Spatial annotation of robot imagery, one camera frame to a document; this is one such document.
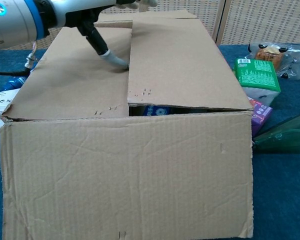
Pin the blue squeeze tube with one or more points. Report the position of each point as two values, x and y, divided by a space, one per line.
15 83

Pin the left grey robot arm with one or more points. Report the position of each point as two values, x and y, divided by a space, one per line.
12 22

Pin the blue cookie box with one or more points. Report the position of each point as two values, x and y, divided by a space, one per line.
157 110

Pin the green printed box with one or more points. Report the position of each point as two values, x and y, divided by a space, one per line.
258 73

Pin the bamboo folding screen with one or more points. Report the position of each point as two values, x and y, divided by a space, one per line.
265 20

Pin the large cardboard box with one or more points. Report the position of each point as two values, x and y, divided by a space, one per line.
127 175

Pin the small purple box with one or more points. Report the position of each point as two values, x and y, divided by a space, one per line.
261 115

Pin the green transparent plastic bag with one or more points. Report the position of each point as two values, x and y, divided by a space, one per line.
287 137

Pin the clear bag with cakes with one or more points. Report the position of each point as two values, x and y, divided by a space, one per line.
272 55

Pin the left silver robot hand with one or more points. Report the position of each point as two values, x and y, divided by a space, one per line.
77 10

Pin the white printed food bag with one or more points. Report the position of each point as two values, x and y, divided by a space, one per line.
0 105

